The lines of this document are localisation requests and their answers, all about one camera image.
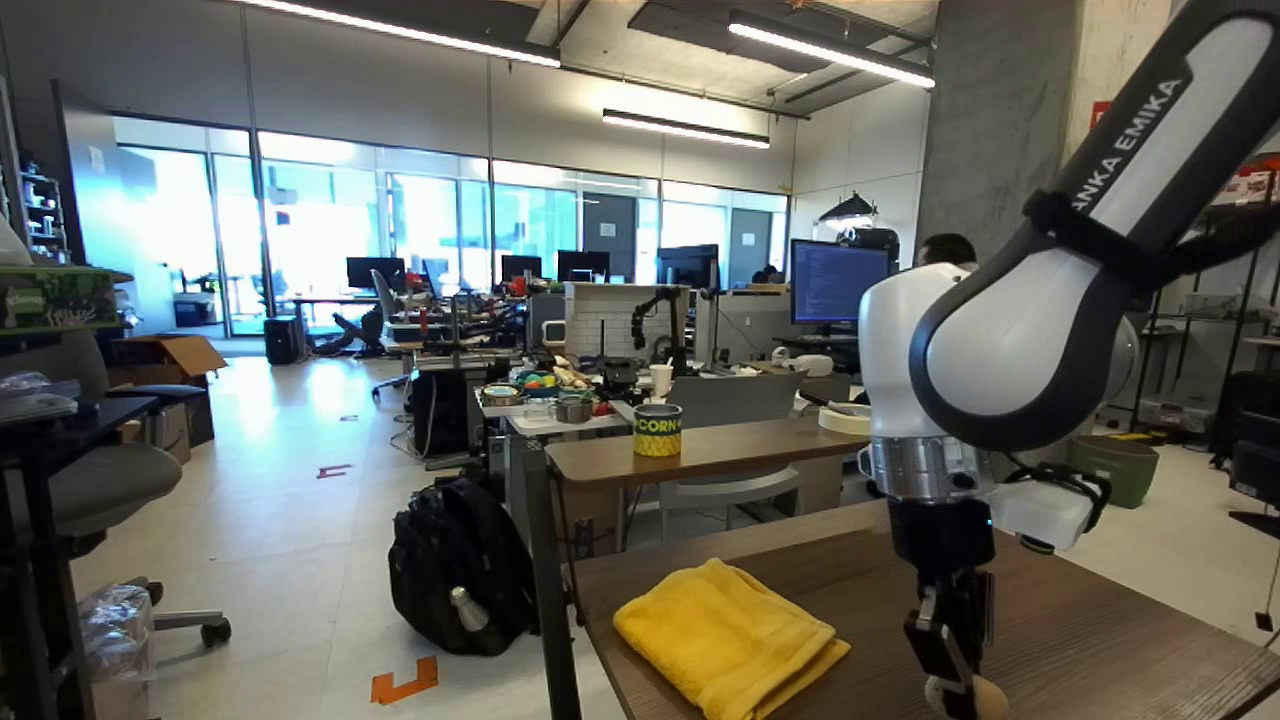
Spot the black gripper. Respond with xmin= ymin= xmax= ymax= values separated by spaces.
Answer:
xmin=888 ymin=501 xmax=1013 ymax=720

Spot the yellow towel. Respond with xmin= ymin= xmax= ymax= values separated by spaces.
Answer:
xmin=611 ymin=557 xmax=854 ymax=720

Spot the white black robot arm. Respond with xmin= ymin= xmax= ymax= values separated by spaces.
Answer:
xmin=860 ymin=0 xmax=1280 ymax=720

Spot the blue computer monitor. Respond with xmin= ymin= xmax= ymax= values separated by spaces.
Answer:
xmin=794 ymin=241 xmax=897 ymax=327

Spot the brown side desk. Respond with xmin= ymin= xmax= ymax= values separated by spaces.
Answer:
xmin=504 ymin=414 xmax=860 ymax=567

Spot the black backpack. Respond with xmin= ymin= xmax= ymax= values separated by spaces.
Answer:
xmin=387 ymin=475 xmax=535 ymax=654

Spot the grey office chair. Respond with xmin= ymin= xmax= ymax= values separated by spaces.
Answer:
xmin=0 ymin=330 xmax=238 ymax=654

